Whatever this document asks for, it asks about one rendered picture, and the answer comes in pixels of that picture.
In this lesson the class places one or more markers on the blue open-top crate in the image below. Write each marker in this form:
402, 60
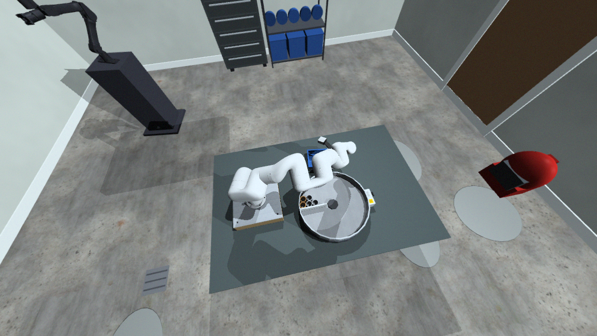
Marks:
310, 154

